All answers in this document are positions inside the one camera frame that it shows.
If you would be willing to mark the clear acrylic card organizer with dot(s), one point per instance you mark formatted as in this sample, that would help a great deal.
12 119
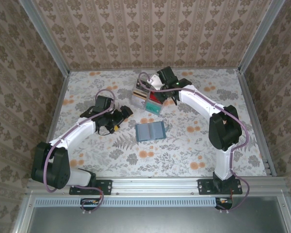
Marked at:
146 109

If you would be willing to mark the blue card holder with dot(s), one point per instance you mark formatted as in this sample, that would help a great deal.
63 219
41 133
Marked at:
150 131

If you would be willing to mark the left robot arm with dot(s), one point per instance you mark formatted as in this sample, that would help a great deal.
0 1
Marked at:
72 132

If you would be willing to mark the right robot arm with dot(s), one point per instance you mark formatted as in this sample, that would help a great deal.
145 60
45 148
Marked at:
196 102

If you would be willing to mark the gold striped credit card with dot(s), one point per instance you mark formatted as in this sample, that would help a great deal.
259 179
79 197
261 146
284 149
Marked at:
139 94

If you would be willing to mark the red credit card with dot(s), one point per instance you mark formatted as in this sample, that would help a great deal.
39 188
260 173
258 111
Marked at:
154 98

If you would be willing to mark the teal credit card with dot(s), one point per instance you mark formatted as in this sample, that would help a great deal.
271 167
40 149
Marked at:
153 108

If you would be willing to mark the black credit card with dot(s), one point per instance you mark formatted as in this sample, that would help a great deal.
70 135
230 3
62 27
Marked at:
141 86

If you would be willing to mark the grey metal panel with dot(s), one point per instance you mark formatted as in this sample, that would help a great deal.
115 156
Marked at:
155 221

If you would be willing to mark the aluminium back rail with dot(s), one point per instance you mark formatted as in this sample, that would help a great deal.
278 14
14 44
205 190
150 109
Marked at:
111 70

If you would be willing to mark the aluminium side rail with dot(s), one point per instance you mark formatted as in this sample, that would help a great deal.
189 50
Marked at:
249 97
59 97

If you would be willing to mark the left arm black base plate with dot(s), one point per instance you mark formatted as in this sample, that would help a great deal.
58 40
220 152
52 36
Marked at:
104 187

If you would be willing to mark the aluminium front rail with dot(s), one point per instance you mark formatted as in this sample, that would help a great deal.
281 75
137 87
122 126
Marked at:
155 185

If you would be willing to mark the aluminium corner post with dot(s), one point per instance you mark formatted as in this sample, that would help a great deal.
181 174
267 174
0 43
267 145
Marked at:
260 36
45 36

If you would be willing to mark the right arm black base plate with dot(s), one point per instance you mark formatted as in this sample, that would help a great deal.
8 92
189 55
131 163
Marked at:
205 187

